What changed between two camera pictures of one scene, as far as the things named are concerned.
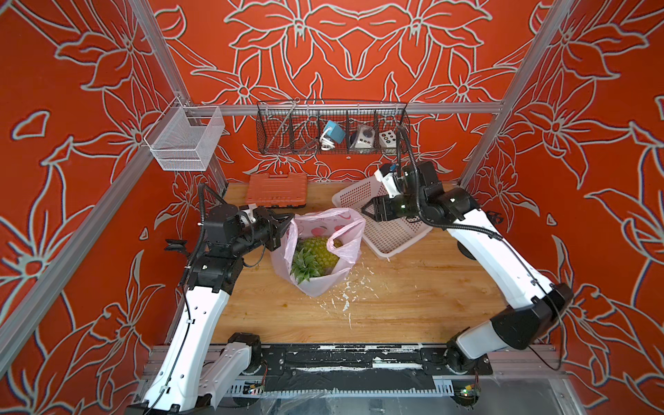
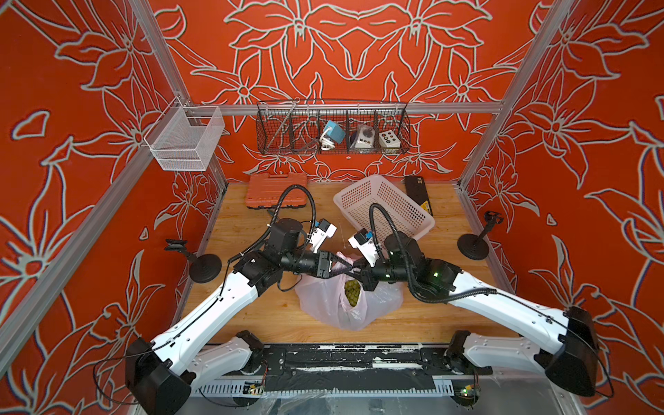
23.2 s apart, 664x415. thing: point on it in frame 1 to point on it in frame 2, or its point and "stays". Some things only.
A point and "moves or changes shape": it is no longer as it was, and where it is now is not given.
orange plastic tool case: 265,191 stays
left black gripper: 275,227 to 323,264
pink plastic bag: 343,228 to 344,301
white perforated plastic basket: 386,238 stays
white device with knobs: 365,138 stays
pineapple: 314,258 moves or changes shape
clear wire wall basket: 185,137 stays
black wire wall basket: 332,127 stays
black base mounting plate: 360,367 stays
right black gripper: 376,206 to 366,276
